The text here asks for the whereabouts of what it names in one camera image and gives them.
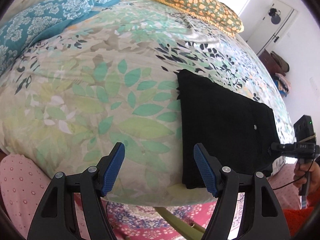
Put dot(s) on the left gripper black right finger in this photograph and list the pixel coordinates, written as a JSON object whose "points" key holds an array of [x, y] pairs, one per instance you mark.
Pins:
{"points": [[262, 216]]}

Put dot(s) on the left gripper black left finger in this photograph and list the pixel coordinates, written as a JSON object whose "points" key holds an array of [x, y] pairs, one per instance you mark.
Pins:
{"points": [[56, 215]]}

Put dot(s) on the black pants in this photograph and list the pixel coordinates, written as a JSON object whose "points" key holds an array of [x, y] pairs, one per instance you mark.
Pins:
{"points": [[238, 131]]}

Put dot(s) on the person's right hand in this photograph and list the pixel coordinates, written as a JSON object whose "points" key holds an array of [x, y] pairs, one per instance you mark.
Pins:
{"points": [[300, 177]]}

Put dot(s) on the red patterned rug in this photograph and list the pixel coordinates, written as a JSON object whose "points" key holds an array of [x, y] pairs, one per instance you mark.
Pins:
{"points": [[143, 222]]}

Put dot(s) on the lime green stool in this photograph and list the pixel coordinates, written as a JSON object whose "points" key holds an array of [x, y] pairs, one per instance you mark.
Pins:
{"points": [[191, 231]]}

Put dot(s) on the pink dotted pajama leg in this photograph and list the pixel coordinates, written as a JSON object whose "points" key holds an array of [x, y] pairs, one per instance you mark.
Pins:
{"points": [[22, 186]]}

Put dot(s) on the dark wooden dresser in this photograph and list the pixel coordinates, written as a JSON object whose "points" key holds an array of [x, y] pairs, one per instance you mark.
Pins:
{"points": [[270, 64]]}

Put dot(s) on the floral leaf print bedspread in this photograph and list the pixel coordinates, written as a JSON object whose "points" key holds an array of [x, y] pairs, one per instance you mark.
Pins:
{"points": [[67, 100]]}

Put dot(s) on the white door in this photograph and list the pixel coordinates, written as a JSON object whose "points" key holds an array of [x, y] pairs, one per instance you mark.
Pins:
{"points": [[272, 27]]}

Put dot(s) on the orange floral green pillow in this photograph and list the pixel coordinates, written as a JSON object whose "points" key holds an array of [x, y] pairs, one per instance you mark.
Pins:
{"points": [[210, 11]]}

